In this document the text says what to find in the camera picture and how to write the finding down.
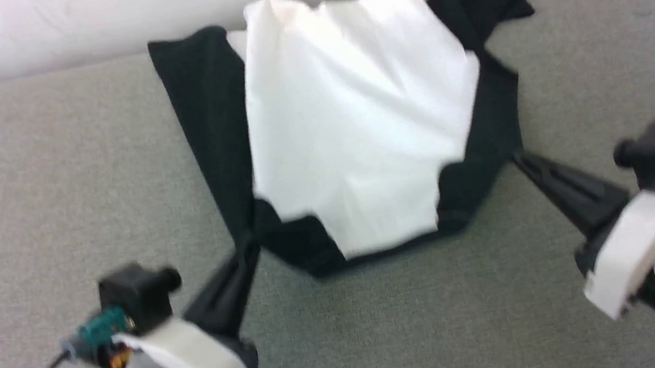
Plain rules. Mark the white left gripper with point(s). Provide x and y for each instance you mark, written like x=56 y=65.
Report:
x=198 y=359

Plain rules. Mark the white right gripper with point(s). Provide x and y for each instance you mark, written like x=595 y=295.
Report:
x=641 y=241

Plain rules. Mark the black and white t-shirt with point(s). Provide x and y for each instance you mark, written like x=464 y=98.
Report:
x=356 y=115

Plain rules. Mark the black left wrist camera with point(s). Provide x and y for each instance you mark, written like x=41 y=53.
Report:
x=136 y=290

